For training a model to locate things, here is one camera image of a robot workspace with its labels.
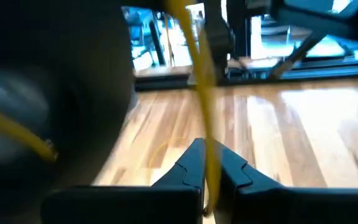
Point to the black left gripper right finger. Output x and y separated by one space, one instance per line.
259 202

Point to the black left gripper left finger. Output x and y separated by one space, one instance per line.
166 202

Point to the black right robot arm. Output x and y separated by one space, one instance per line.
219 37

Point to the black aluminium table frame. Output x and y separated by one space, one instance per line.
166 82

